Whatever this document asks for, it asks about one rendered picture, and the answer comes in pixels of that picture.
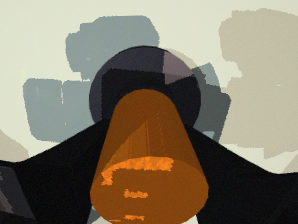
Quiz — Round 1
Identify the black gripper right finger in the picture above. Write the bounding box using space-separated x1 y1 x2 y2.
184 124 298 224

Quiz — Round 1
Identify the orange knob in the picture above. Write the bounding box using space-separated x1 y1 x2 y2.
90 89 209 224

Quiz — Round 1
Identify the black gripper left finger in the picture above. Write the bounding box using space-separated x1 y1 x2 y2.
0 119 110 224

